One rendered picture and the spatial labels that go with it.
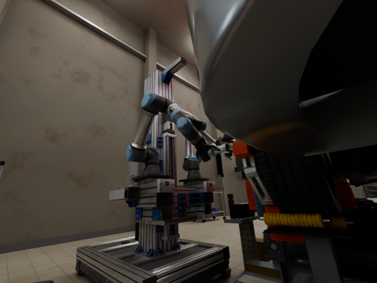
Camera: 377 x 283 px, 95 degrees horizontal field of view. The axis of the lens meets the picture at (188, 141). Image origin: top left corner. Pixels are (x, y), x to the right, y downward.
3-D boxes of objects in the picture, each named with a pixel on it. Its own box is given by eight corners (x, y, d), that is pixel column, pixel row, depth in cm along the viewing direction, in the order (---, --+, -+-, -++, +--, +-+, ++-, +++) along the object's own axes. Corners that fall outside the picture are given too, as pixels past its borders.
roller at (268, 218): (330, 229, 71) (326, 213, 73) (259, 225, 89) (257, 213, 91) (332, 227, 75) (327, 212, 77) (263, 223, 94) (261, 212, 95)
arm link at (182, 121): (183, 112, 87) (191, 121, 81) (193, 125, 95) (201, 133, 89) (171, 122, 88) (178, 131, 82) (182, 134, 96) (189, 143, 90)
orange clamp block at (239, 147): (256, 155, 86) (248, 153, 79) (241, 159, 91) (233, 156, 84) (253, 142, 88) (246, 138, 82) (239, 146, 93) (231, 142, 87)
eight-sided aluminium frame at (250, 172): (262, 206, 79) (244, 103, 96) (248, 206, 83) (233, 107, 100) (292, 201, 117) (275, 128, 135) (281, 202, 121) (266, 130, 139)
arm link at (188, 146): (185, 169, 177) (185, 121, 196) (182, 172, 191) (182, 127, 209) (197, 170, 181) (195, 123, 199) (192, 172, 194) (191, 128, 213)
